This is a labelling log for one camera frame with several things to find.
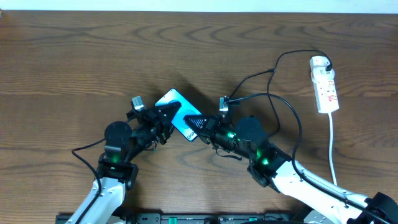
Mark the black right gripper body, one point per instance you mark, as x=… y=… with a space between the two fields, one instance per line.
x=209 y=126

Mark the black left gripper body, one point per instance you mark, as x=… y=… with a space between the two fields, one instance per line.
x=159 y=120

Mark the blue Galaxy smartphone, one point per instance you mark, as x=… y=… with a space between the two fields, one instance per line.
x=186 y=108

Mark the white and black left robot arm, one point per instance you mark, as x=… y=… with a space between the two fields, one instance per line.
x=115 y=173

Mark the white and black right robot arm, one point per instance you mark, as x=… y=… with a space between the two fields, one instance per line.
x=270 y=167

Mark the white power strip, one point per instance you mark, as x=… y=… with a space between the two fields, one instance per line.
x=322 y=76

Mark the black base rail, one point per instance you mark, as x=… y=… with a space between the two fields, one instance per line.
x=156 y=218

